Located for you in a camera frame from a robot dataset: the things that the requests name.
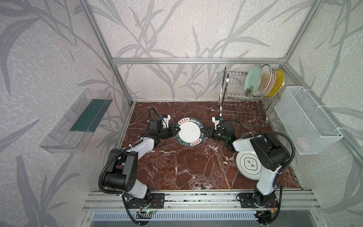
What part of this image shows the green rimmed Chinese text plate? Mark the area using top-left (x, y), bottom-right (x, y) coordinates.
top-left (176, 117), bottom-right (205, 147)

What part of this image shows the mint green flower plate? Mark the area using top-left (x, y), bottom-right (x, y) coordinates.
top-left (244, 64), bottom-right (261, 96)

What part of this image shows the orange sunburst plate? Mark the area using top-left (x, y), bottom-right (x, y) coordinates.
top-left (253, 64), bottom-right (272, 97)
top-left (262, 69), bottom-right (276, 97)

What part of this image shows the yellow grid plate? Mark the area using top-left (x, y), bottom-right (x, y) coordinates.
top-left (266, 69), bottom-right (285, 98)

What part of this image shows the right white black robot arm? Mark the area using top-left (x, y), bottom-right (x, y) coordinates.
top-left (203, 120), bottom-right (296, 203)

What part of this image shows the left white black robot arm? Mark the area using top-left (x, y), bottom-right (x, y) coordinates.
top-left (98, 114), bottom-right (181, 202)

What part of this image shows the steel two-tier dish rack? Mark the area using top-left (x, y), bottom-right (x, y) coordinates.
top-left (218, 69), bottom-right (281, 127)

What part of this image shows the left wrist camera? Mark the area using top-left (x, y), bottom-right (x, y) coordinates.
top-left (160, 114), bottom-right (171, 129)

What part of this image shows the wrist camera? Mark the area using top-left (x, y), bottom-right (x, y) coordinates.
top-left (160, 114), bottom-right (171, 129)
top-left (212, 117), bottom-right (223, 130)

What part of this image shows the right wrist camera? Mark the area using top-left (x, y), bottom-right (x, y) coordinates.
top-left (212, 117), bottom-right (223, 130)

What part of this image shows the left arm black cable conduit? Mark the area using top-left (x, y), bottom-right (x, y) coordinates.
top-left (98, 138), bottom-right (144, 195)

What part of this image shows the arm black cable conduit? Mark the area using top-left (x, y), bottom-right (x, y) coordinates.
top-left (226, 119), bottom-right (296, 219)
top-left (98, 138), bottom-right (144, 195)

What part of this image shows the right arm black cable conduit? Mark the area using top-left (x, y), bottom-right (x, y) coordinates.
top-left (226, 119), bottom-right (296, 219)

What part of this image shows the clear plastic wall tray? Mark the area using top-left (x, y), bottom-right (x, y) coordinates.
top-left (40, 89), bottom-right (113, 154)

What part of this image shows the white wire mesh basket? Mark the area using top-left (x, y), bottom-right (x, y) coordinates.
top-left (275, 86), bottom-right (344, 155)

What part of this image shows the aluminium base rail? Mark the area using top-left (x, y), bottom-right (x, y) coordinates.
top-left (82, 189), bottom-right (321, 211)

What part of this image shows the aluminium cage frame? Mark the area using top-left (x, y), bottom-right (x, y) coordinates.
top-left (76, 1), bottom-right (363, 191)

